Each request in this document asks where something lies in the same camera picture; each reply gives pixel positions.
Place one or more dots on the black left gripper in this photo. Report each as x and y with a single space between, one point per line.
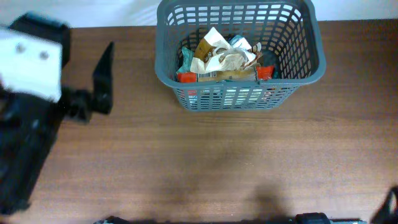
76 102

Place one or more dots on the mint green snack wrapper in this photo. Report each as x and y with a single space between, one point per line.
187 60

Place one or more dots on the blue rectangular carton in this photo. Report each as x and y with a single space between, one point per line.
239 41

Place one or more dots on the beige Pantree snack bag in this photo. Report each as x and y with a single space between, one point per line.
253 55

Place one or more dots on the orange biscuit packet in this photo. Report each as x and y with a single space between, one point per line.
251 74

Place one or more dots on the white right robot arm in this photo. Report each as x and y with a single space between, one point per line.
387 214

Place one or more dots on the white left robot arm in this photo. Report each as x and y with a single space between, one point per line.
29 127

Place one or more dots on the grey plastic mesh basket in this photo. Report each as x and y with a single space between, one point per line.
287 30

